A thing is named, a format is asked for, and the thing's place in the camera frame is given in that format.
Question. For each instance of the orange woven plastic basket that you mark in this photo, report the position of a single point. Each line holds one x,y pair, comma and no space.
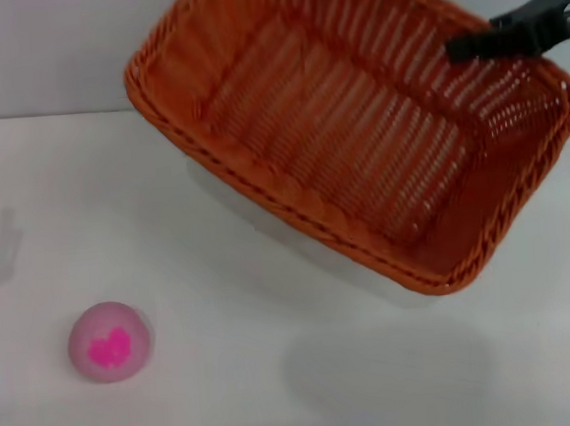
341,169

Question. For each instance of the pink ball with magenta patch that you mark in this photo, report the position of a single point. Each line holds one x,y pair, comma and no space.
110,342

